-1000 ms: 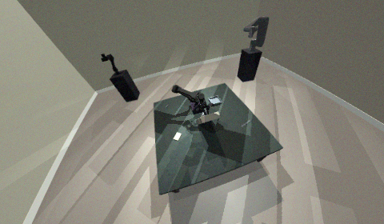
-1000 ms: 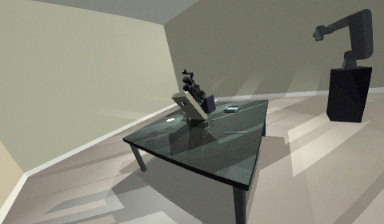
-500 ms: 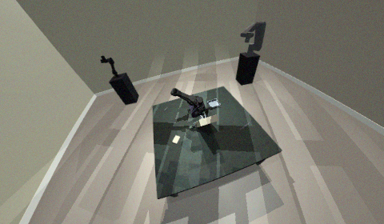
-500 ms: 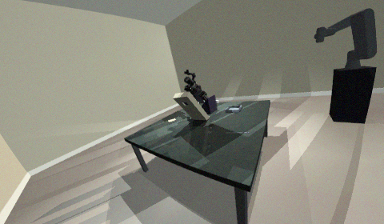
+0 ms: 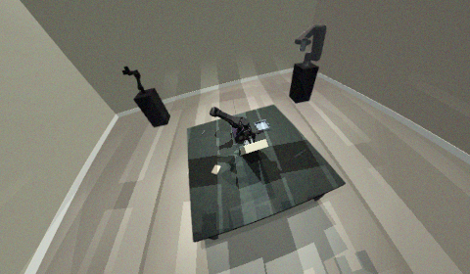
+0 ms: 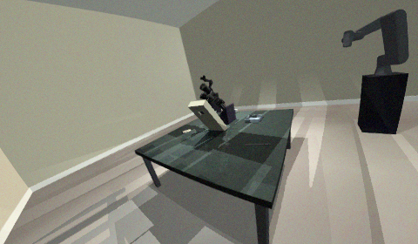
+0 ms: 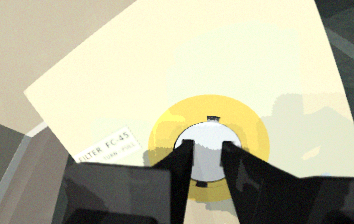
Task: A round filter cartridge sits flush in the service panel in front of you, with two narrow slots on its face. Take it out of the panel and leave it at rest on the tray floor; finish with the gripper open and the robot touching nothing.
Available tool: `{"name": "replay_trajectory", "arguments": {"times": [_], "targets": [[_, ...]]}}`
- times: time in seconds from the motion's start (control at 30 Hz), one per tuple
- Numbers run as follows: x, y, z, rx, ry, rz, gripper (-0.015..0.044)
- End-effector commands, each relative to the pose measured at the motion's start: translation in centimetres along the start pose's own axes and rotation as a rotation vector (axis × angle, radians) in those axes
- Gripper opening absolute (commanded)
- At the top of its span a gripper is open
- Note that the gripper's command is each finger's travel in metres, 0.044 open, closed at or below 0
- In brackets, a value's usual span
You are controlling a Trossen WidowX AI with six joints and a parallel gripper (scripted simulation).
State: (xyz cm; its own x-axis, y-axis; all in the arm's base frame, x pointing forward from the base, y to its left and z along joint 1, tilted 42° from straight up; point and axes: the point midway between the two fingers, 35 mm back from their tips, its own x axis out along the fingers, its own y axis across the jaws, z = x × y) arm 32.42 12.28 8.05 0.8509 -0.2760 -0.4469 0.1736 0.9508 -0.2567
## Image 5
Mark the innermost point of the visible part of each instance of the cream flat panel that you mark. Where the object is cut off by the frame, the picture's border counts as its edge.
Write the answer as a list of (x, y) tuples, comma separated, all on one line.
[(253, 147)]

